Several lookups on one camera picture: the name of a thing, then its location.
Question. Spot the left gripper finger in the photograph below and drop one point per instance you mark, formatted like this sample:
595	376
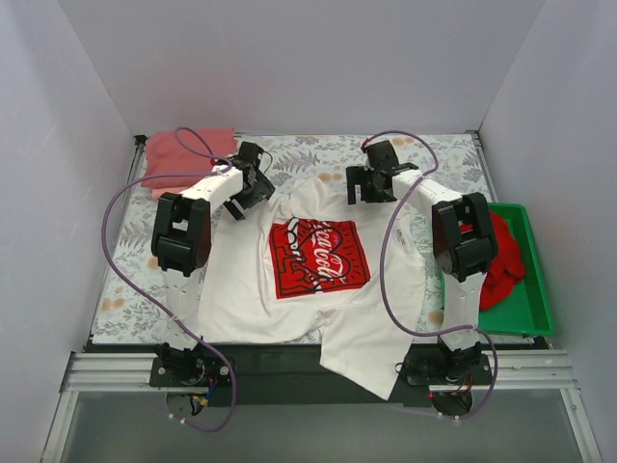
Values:
235	210
259	194

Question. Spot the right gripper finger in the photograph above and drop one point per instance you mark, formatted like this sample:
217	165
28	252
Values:
354	192
357	175

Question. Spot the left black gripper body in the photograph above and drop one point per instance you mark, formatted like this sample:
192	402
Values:
257	188

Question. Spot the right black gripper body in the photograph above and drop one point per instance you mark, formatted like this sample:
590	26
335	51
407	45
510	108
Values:
362	182

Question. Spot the white printed t-shirt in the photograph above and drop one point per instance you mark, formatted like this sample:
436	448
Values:
308	261

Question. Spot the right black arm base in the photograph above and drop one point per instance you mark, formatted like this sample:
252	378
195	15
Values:
458	371

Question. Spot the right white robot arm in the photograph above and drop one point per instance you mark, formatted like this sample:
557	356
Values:
464	240

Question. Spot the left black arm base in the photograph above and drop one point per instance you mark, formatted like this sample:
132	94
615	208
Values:
193	375

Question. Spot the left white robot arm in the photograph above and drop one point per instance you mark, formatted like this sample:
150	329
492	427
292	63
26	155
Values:
182	232

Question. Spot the folded light peach t-shirt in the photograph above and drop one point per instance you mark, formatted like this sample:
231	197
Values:
156	193

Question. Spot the folded salmon pink t-shirt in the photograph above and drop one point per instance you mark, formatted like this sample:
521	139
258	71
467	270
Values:
165	155

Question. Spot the red crumpled t-shirt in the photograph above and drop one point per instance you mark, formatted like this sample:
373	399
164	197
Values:
506	270

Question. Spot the green plastic tray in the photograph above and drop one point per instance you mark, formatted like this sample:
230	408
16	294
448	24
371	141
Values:
526	311

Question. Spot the aluminium frame rail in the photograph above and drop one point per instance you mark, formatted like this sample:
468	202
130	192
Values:
292	410

